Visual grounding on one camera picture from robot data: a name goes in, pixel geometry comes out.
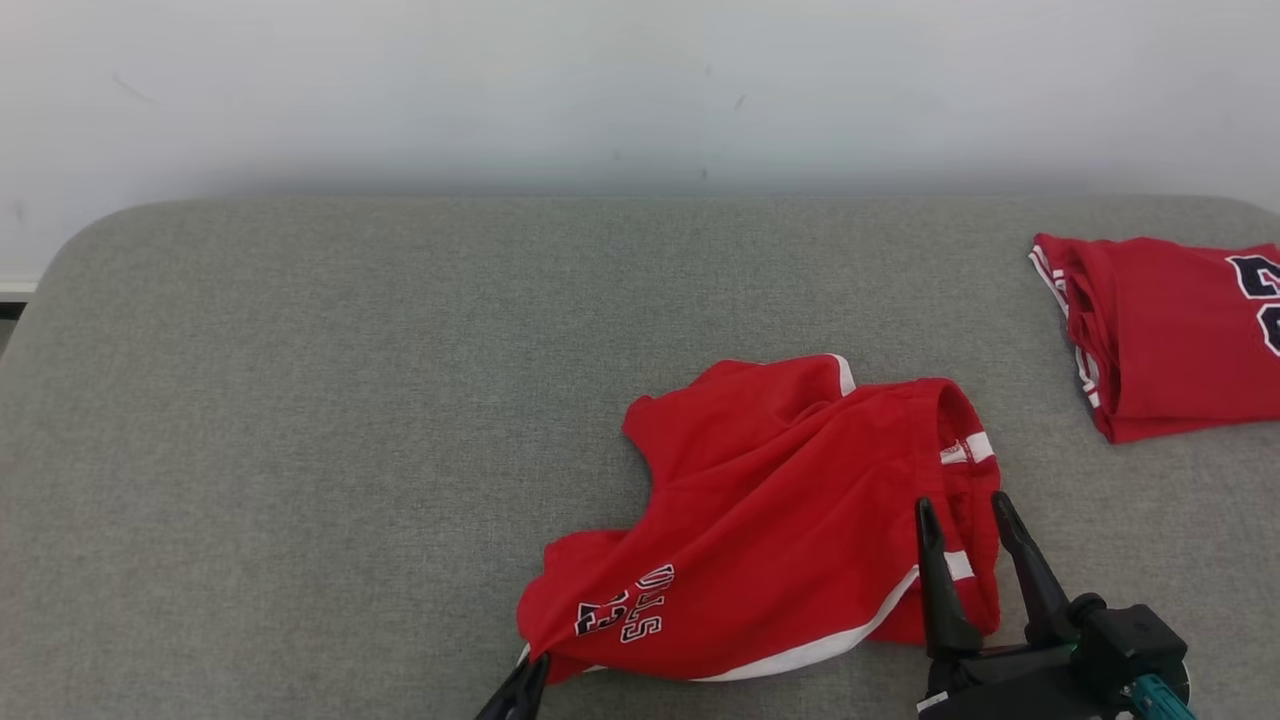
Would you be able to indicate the red shirt with white sleeves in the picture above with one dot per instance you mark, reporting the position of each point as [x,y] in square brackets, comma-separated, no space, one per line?
[1170,340]

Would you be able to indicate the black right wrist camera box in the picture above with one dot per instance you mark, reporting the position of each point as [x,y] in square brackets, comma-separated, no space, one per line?
[1135,645]

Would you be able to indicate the dark wall baseboard strip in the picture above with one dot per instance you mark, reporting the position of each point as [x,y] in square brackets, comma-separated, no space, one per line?
[10,310]

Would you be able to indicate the red Bulls basketball shorts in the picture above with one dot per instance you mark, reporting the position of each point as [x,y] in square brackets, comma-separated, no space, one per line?
[780,500]

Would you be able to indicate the teal right camera connector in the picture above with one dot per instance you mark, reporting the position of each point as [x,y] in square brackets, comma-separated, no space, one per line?
[1165,700]

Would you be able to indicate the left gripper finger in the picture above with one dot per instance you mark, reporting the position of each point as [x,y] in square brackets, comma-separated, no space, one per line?
[535,685]
[500,705]

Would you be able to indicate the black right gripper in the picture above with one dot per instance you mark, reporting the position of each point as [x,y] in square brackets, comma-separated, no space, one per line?
[1000,690]

